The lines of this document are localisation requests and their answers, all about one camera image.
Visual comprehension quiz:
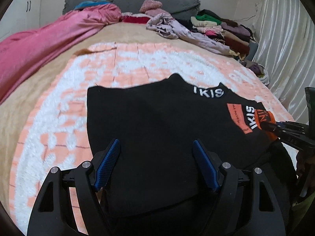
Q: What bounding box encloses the red cloth by headboard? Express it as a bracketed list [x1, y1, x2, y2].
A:
[122, 14, 151, 25]

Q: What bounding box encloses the cream satin curtain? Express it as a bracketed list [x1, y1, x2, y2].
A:
[254, 0, 314, 124]

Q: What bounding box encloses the black sweater with orange cuffs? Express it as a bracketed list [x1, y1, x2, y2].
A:
[87, 74, 297, 235]

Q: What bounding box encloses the blue cloth near headboard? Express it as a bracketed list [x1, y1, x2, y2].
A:
[73, 0, 113, 10]

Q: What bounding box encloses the pink satin duvet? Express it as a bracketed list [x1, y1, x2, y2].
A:
[1, 3, 121, 102]

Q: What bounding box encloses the stack of folded clothes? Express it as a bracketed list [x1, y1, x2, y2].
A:
[178, 9, 258, 61]

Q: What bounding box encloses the peach and white fleece blanket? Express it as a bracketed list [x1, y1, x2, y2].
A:
[9, 43, 292, 233]

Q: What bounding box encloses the lilac crumpled garment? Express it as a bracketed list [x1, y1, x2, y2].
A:
[146, 13, 231, 56]

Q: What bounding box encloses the white wardrobe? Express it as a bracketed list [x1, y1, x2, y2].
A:
[0, 0, 46, 40]

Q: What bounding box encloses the right hand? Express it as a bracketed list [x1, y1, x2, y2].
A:
[296, 151, 314, 178]

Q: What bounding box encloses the pink fuzzy plush item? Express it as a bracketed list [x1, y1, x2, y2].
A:
[139, 0, 170, 17]

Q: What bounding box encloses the beige bed sheet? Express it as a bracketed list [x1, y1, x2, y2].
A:
[0, 20, 173, 207]

